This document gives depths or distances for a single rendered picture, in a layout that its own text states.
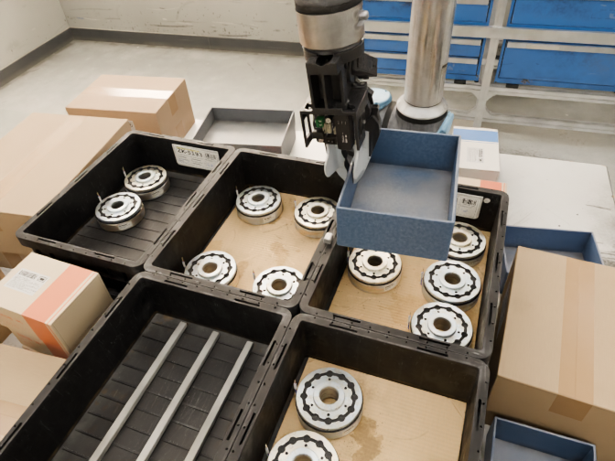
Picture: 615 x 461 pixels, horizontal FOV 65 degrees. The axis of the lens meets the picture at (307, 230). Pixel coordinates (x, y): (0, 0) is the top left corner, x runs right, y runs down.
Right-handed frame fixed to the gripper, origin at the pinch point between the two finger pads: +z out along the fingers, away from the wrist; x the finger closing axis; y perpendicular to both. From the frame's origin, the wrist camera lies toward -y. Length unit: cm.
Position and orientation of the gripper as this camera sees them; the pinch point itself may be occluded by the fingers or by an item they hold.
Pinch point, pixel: (351, 172)
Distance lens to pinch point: 71.9
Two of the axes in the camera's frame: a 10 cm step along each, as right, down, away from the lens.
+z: 1.4, 7.4, 6.6
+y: -3.1, 6.7, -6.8
